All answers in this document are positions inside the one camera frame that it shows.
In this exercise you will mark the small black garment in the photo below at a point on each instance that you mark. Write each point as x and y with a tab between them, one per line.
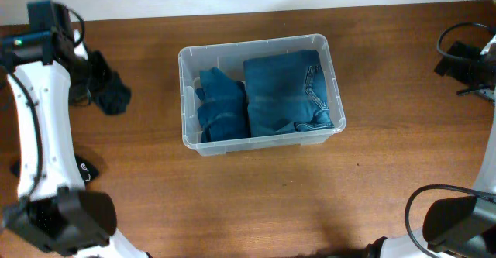
93	81

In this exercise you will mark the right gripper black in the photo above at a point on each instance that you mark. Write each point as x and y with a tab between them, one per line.
458	71

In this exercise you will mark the medium blue jeans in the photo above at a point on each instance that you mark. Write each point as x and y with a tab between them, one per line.
286	94

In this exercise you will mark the dark blue taped knit garment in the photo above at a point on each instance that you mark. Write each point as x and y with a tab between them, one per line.
223	111

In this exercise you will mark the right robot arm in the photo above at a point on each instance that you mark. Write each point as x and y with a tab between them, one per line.
462	226

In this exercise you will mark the large black garment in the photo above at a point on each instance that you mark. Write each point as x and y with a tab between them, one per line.
87	170

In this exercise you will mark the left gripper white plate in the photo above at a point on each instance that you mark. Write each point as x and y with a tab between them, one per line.
81	93

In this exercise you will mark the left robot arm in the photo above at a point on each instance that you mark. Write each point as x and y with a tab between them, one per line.
49	69

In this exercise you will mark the clear plastic storage bin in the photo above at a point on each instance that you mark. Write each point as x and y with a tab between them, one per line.
229	58

